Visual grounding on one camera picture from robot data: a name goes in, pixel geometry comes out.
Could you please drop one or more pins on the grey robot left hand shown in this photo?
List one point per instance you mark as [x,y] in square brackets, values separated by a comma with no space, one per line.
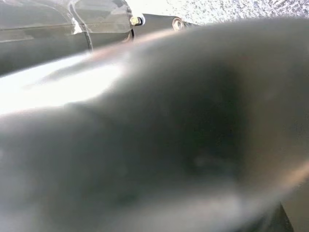
[169,128]

